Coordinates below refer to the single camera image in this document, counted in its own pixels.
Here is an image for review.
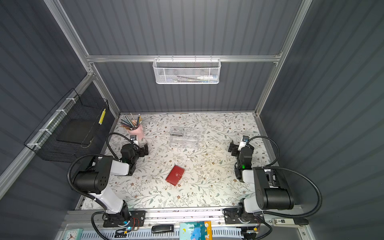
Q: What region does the floral table mat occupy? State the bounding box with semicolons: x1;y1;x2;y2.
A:
109;113;271;209

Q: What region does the pink pencil cup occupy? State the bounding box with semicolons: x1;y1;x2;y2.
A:
128;124;145;141

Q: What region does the black stapler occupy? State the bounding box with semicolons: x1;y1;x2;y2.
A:
151;225;174;234

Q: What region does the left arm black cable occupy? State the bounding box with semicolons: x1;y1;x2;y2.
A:
66;131;136;202

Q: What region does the black wire wall basket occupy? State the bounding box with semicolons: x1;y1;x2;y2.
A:
24;91;110;163

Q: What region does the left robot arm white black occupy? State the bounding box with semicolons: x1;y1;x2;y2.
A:
67;133;149;227

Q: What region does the colourful picture book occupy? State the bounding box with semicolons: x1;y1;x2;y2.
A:
179;221;213;240

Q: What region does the small mint clock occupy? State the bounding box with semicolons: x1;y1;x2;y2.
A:
63;229;83;240

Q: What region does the white marker in basket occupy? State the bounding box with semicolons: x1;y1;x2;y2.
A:
197;75;219;82

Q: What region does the grey white handheld device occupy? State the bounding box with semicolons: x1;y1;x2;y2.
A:
272;218;309;228

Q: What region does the clear acrylic organizer tray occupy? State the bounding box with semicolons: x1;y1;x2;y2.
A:
170;126;200;150

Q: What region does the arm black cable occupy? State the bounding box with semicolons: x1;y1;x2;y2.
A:
247;135;323;219
66;131;136;202

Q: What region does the white wire mesh basket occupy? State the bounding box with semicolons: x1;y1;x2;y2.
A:
153;59;222;85

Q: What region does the black notebook in basket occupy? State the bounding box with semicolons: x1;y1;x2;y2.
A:
57;119;100;147

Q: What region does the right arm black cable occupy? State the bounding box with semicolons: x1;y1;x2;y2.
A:
247;135;323;219

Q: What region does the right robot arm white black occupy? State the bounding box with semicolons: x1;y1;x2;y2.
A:
228;136;295;223

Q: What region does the red leather card holder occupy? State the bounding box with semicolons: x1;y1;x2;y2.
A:
166;165;185;186

